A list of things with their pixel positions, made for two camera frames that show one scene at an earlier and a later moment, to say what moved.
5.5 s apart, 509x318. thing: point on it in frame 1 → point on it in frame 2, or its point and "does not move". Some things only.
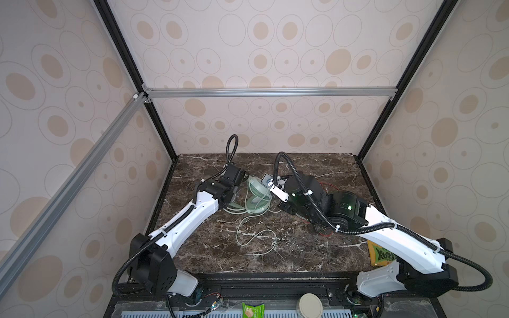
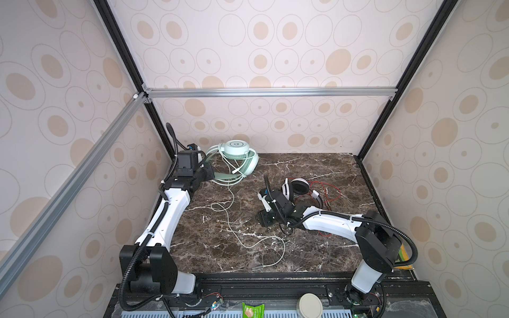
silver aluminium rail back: [270, 93] does not move
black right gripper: [285, 208] → [262, 218]
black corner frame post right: [443, 14] does not move
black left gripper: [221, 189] → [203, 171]
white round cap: [309, 305] does not move
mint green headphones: [256, 199] → [239, 156]
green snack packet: [251, 311] does not move
